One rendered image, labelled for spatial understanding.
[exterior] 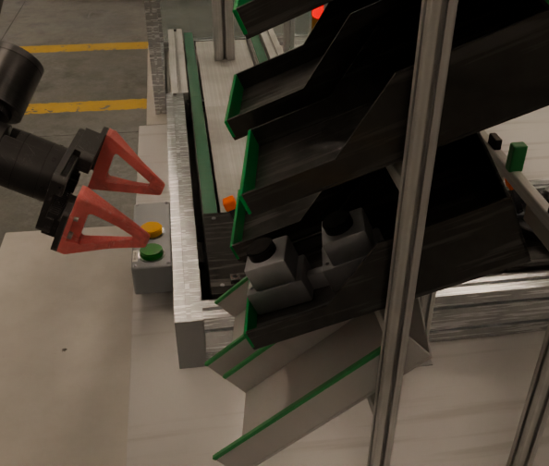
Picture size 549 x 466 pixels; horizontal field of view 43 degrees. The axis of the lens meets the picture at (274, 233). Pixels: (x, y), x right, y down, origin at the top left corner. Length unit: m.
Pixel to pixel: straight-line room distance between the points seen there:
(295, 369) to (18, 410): 0.47
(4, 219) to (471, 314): 2.43
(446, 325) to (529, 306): 0.14
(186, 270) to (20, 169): 0.58
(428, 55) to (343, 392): 0.38
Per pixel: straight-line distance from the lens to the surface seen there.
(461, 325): 1.22
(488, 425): 1.12
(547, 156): 1.87
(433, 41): 0.52
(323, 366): 0.84
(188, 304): 1.14
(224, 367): 0.94
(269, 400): 0.89
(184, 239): 1.28
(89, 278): 1.38
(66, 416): 1.13
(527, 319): 1.27
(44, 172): 0.68
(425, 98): 0.53
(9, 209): 3.34
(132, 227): 0.65
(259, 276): 0.71
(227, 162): 1.60
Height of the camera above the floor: 1.68
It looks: 35 degrees down
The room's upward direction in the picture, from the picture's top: straight up
